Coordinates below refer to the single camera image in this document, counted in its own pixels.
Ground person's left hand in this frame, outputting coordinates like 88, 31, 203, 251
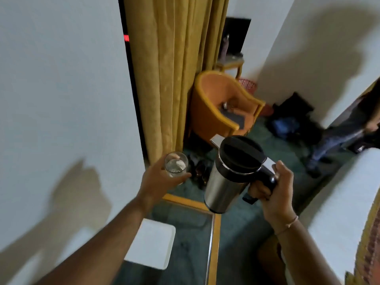
137, 154, 192, 212

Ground person's right hand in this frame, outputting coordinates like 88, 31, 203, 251
248, 160, 298, 232

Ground clear drinking glass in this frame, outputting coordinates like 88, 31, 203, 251
164, 151, 189, 178

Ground steel kettle with black lid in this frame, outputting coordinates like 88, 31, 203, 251
204, 135, 279, 214

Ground person's left forearm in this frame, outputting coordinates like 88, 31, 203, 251
33, 196, 153, 285

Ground person's right forearm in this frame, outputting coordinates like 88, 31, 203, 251
275, 217, 343, 285

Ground dark shoes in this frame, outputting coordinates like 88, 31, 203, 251
187, 154, 214, 189

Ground white flat card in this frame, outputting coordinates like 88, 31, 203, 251
210, 134, 230, 149

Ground black bag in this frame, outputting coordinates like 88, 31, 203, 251
265, 92, 324, 144

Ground white bed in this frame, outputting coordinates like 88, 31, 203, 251
298, 148, 380, 284

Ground white square tray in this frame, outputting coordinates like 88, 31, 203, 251
124, 218, 176, 270

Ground dark cloth on chair seat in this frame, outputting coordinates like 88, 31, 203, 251
220, 107, 246, 129

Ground orange armchair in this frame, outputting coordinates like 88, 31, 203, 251
189, 70, 266, 139

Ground person's leg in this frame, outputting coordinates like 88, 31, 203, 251
257, 234, 290, 285

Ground red wicker waste basket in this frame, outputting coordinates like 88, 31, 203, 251
238, 78, 258, 95

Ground yellow curtain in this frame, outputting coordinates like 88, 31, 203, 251
123, 0, 230, 165

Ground patterned bed runner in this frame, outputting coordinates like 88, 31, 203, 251
344, 191, 380, 285

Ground wooden side table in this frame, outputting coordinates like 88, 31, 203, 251
214, 55, 245, 80

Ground bottle on side table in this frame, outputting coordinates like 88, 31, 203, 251
220, 34, 230, 62

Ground black television screen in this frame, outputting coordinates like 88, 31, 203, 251
222, 17, 252, 55

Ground thin wrist bracelet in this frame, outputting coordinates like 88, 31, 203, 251
275, 216, 299, 236

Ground glass table with wooden frame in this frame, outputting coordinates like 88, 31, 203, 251
113, 193, 222, 285

